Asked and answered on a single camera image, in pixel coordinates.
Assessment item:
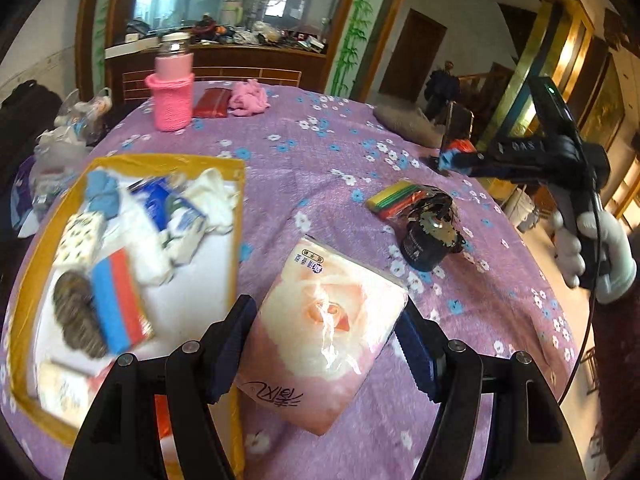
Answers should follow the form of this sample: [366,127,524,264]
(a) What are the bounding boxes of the blue red white pack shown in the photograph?
[90,249,155,356]

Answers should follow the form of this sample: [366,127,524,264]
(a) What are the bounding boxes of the white plastic bucket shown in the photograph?
[502,195,541,233]

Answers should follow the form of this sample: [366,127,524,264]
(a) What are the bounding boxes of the yellow cardboard box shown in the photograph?
[7,154,247,480]

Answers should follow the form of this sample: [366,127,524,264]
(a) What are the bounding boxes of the brown wooden door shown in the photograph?
[377,9,447,106]

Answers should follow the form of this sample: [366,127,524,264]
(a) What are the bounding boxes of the dark hanging coat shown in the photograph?
[425,60,461,126]

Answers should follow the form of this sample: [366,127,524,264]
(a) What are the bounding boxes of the pink rose tissue pack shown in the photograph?
[234,235,408,436]

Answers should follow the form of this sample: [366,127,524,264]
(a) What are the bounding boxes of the purple floral blanket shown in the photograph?
[0,82,596,480]

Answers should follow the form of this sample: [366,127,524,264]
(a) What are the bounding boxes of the wooden chair back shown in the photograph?
[122,66,302,106]

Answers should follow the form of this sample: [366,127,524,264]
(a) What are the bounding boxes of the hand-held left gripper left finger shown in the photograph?
[64,294,258,480]

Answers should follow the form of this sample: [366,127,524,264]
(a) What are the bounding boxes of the black cable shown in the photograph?
[560,185,601,401]

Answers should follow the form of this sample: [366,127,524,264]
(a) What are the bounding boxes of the blue cloth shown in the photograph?
[84,170,121,220]

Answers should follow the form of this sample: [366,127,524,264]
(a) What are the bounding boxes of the brown knitted cloth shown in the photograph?
[374,104,446,147]

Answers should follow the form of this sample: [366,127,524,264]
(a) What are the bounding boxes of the pile of clutter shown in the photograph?
[122,12,328,53]

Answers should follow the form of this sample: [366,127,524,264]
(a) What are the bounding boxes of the grey knitted sock pair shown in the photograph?
[52,270,111,360]

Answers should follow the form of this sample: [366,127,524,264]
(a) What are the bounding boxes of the pink fluffy cloth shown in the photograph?
[228,79,272,117]

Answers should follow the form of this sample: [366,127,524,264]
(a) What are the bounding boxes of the cream tissue pack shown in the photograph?
[37,360,101,416]

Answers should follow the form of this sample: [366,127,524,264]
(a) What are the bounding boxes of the black bag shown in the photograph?
[0,80,63,161]

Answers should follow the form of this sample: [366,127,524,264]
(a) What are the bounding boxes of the lemon print tissue pack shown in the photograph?
[52,211,108,268]

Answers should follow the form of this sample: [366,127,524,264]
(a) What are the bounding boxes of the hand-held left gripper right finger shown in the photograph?
[395,305,583,480]

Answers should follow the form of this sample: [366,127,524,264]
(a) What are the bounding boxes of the crumpled white cloth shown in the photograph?
[182,167,240,236]

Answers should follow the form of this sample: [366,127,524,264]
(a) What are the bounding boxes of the clear plastic bags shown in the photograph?
[32,87,113,171]

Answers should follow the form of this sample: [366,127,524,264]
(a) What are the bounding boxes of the pink knit-sleeved bottle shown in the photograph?
[145,32,196,133]

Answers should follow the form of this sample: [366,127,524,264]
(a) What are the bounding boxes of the person's right hand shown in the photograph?
[552,207,638,306]

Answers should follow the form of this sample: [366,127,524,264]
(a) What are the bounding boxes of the person's right forearm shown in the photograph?
[582,300,640,468]

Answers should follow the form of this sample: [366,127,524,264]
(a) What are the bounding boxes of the rainbow striped packet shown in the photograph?
[365,178,436,221]

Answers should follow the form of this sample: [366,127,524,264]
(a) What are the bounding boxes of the bamboo wall painting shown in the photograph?
[330,0,386,96]

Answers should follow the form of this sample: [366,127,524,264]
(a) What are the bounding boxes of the black cylindrical motor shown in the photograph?
[400,187,468,273]

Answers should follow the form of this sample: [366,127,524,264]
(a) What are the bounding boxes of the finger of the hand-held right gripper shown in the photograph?
[440,135,566,167]
[442,157,567,180]

